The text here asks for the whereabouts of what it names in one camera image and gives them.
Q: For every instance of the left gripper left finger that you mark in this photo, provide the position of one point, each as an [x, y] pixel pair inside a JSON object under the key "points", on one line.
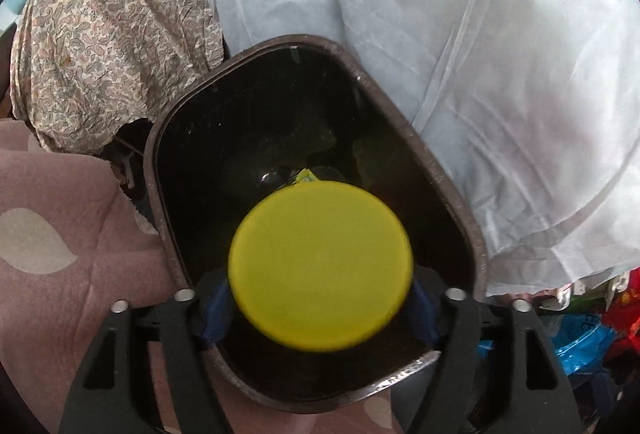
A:
{"points": [[113, 390]]}

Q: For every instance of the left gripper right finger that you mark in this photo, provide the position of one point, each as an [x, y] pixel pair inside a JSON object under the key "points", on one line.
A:
{"points": [[490, 369]]}

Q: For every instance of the yellow cylindrical snack can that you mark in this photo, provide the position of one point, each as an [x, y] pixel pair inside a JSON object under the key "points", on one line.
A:
{"points": [[320, 266]]}

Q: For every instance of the dark brown trash bin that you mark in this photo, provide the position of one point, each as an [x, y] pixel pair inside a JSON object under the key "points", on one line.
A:
{"points": [[244, 131]]}

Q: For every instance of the pink polka dot tablecloth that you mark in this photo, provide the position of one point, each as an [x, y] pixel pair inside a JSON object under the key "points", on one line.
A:
{"points": [[72, 244]]}

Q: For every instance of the floral paisley cloth cover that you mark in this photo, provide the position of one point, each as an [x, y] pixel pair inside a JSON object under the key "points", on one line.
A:
{"points": [[82, 69]]}

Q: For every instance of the white cloth cover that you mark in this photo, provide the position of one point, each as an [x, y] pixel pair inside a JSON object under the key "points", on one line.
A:
{"points": [[530, 106]]}

